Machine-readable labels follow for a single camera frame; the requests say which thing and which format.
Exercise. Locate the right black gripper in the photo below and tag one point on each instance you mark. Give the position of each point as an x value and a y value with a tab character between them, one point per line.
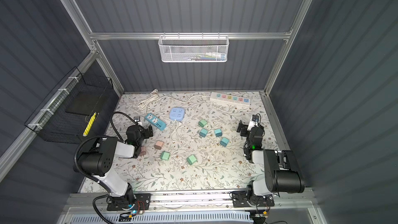
245	129

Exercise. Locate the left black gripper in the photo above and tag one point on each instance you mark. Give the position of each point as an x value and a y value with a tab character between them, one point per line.
146	131

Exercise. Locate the teal plug adapter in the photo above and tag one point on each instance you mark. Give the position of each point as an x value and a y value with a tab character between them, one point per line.
203	132
218	132
224	142

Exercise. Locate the long white power strip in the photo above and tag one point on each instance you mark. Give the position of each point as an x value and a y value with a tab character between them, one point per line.
230	99

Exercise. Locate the green plug adapter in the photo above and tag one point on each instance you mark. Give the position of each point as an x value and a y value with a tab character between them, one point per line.
165	156
202	123
192	159

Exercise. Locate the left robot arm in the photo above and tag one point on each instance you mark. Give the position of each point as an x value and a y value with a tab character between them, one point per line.
94	157

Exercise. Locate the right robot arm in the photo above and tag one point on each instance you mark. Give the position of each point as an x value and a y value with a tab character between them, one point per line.
281	170

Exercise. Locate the brown plug adapter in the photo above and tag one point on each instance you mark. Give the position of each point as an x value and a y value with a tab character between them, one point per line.
143	151
159	145

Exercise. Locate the teal small power strip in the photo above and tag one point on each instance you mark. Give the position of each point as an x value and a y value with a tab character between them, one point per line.
156	122

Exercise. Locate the blue square power socket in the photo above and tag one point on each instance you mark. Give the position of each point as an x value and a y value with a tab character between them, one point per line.
177	114

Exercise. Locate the yellow marker pen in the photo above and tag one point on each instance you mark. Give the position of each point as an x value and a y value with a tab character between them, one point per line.
89	125

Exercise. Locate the pens in white basket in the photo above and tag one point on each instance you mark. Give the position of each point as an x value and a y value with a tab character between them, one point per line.
210	56

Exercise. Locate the white vented cover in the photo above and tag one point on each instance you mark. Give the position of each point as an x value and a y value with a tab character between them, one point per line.
212	217

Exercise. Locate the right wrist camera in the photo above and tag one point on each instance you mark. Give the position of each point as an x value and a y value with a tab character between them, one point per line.
255	121

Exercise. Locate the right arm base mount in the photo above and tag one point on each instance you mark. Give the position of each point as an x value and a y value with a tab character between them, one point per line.
242	199

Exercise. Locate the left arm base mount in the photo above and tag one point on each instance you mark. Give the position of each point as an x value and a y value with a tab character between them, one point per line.
139	202

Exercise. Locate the black wire basket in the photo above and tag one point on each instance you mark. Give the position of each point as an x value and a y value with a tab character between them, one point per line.
65	116

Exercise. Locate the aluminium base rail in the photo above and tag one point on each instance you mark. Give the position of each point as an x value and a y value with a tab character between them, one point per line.
192	200

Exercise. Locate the white wire basket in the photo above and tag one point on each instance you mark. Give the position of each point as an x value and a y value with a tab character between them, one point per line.
173	50

